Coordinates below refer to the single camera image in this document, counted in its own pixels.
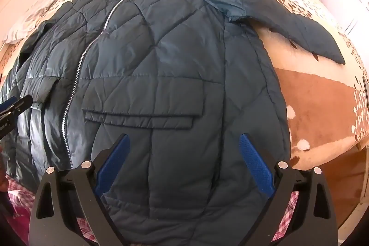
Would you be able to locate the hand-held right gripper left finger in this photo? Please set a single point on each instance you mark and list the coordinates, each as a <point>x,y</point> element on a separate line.
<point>113,160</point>

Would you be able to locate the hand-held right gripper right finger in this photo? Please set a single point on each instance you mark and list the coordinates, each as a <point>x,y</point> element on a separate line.
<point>257,161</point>

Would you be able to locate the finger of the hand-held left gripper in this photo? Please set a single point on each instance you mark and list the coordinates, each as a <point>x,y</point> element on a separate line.
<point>17,103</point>

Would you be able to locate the dark teal quilted jacket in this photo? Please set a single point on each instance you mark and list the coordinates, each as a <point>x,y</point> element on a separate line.
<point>161,61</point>

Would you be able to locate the pink plaid cloth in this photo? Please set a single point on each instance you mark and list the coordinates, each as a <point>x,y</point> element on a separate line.
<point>18,201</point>

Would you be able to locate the beige leaf print blanket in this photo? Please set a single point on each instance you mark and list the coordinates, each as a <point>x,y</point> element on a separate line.
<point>317,96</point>

